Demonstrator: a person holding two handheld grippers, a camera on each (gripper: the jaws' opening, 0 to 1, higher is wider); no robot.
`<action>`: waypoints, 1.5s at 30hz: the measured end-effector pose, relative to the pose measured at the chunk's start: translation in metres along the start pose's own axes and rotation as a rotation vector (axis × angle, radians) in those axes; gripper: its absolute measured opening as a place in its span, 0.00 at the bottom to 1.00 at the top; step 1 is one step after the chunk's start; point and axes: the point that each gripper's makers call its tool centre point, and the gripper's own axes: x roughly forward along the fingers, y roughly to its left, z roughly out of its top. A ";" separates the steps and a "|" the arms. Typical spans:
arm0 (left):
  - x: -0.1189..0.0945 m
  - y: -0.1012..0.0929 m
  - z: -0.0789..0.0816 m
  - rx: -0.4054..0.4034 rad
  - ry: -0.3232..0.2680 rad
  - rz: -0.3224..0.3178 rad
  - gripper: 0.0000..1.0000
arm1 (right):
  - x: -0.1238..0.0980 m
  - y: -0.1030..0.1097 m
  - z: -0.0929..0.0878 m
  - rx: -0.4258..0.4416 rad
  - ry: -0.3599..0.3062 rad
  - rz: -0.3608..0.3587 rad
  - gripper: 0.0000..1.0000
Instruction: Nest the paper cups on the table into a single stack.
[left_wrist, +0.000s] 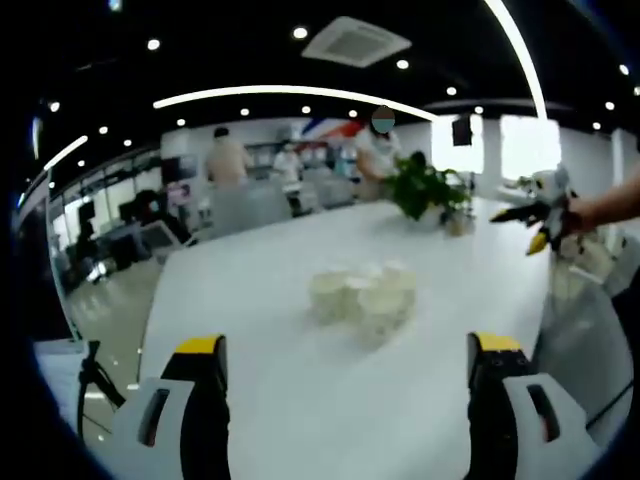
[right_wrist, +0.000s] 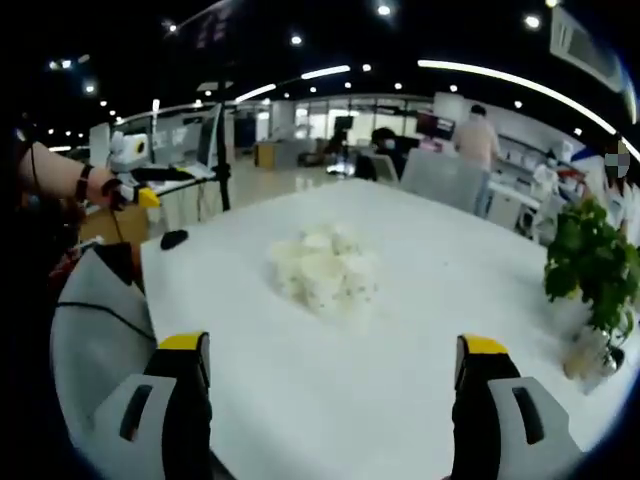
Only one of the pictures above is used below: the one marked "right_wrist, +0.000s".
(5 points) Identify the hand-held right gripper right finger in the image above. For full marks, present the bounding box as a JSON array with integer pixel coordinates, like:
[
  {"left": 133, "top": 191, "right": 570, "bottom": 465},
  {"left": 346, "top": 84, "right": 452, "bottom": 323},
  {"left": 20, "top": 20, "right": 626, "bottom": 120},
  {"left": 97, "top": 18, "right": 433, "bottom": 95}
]
[{"left": 450, "top": 333, "right": 586, "bottom": 480}]

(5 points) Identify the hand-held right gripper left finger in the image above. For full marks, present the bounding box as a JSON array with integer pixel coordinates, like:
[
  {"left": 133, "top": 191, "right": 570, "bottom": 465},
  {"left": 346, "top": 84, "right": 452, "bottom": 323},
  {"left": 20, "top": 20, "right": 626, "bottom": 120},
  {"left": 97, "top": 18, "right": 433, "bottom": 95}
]
[{"left": 92, "top": 329, "right": 216, "bottom": 480}]

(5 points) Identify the pile of paper cups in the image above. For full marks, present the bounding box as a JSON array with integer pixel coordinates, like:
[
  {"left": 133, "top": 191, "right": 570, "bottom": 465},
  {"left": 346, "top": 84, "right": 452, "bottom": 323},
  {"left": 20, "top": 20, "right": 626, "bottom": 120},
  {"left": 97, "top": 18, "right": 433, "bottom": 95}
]
[{"left": 268, "top": 222, "right": 382, "bottom": 320}]

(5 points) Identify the person's left hand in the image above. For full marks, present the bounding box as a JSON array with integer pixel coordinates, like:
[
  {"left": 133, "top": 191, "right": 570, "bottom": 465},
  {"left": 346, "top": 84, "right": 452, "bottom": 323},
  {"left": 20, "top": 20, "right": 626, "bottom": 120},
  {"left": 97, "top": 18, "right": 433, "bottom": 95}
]
[{"left": 92, "top": 168, "right": 127, "bottom": 212}]

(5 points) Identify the clear panel workbench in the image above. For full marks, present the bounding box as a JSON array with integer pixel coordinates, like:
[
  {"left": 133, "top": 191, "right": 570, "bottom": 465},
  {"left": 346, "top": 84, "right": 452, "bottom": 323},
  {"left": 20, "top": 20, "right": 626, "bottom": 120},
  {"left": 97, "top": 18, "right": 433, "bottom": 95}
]
[{"left": 117, "top": 102, "right": 224, "bottom": 176}]

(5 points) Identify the brown cardboard box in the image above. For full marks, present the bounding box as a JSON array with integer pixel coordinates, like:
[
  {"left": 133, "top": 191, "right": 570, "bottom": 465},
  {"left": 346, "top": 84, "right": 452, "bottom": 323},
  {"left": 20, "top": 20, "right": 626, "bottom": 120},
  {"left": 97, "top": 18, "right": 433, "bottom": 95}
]
[{"left": 79, "top": 199, "right": 151, "bottom": 246}]

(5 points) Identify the black computer mouse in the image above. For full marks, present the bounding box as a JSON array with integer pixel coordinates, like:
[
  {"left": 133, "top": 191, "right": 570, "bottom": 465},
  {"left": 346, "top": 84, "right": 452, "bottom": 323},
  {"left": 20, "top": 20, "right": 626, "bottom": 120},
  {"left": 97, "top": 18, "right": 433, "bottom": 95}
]
[{"left": 159, "top": 229, "right": 189, "bottom": 250}]

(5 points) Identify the black tripod stand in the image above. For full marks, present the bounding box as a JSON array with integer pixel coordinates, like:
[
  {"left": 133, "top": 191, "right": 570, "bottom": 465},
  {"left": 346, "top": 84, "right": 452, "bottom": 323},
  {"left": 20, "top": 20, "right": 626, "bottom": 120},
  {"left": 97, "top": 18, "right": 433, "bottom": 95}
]
[{"left": 197, "top": 64, "right": 236, "bottom": 214}]

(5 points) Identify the white table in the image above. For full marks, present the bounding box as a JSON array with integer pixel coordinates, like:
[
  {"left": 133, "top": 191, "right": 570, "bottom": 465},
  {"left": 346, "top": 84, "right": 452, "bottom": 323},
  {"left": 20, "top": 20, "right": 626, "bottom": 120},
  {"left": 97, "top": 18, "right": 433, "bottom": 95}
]
[{"left": 139, "top": 178, "right": 632, "bottom": 480}]

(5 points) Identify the yellow wooden cabinet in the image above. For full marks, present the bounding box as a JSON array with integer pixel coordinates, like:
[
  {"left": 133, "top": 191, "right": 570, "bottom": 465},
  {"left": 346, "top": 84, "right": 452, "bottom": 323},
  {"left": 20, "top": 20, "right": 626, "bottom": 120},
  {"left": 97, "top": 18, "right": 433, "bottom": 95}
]
[{"left": 253, "top": 141, "right": 281, "bottom": 169}]

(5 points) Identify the small glass jar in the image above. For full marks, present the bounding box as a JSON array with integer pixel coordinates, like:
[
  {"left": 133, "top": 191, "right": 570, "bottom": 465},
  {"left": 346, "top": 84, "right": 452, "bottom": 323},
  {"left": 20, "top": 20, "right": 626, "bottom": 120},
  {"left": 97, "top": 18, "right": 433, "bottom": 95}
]
[{"left": 563, "top": 327, "right": 626, "bottom": 384}]

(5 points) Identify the grey chair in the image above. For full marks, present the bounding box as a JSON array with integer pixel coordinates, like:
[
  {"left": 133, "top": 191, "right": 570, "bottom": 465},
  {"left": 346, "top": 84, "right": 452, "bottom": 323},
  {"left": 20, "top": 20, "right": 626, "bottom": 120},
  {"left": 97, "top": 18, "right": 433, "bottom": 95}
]
[
  {"left": 399, "top": 148, "right": 489, "bottom": 216},
  {"left": 49, "top": 243, "right": 160, "bottom": 451}
]

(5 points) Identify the dark ceiling banner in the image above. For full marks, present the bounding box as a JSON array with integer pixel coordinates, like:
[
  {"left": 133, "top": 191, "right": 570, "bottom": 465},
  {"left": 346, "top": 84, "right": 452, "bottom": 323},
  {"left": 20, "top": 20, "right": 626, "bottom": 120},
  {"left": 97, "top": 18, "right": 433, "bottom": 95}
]
[{"left": 192, "top": 7, "right": 239, "bottom": 51}]

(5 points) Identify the potted green plant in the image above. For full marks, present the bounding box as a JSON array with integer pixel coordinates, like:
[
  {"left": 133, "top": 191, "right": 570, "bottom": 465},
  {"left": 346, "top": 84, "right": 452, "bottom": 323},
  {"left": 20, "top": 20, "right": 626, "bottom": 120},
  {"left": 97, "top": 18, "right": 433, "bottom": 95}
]
[{"left": 543, "top": 196, "right": 640, "bottom": 351}]

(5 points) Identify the long ceiling light strip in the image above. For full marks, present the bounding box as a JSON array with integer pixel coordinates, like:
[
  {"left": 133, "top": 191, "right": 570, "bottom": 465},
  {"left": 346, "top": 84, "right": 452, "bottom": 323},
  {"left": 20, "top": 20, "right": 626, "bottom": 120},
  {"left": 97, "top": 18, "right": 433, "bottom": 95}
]
[{"left": 417, "top": 59, "right": 619, "bottom": 136}]

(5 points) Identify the ceiling air vent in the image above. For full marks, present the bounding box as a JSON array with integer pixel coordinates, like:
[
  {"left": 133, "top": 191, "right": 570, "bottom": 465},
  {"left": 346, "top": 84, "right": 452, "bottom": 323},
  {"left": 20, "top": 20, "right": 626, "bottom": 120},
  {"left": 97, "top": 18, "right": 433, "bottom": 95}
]
[{"left": 549, "top": 7, "right": 626, "bottom": 91}]

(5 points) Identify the dark wall screen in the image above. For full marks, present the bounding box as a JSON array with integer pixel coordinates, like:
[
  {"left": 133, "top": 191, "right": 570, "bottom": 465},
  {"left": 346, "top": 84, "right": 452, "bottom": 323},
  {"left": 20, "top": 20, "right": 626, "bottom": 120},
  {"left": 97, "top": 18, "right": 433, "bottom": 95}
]
[{"left": 417, "top": 112, "right": 456, "bottom": 139}]

